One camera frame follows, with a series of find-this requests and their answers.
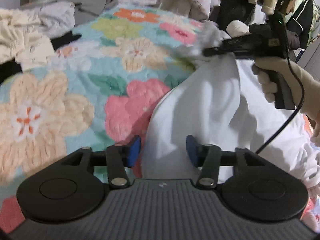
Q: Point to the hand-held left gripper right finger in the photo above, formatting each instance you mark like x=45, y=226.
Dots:
x=192, y=150

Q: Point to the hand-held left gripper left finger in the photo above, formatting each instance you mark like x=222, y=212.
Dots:
x=133, y=150

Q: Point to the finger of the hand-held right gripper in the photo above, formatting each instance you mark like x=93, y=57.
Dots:
x=225, y=47

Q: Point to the white sweatshirt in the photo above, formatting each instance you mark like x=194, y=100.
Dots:
x=212, y=100

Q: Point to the person's right forearm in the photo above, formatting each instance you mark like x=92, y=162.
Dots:
x=312, y=100

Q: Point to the person's right hand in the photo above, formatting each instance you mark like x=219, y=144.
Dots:
x=267, y=85

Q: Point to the cream fleece cloth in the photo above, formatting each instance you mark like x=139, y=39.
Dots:
x=185, y=7

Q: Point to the floral bedsheet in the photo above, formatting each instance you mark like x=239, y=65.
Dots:
x=75, y=85

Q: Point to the black cloth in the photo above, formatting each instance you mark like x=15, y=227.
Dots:
x=65, y=40

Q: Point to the light grey garment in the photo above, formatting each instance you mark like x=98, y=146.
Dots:
x=57, y=15

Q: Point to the cream patterned garment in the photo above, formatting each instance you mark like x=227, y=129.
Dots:
x=20, y=35

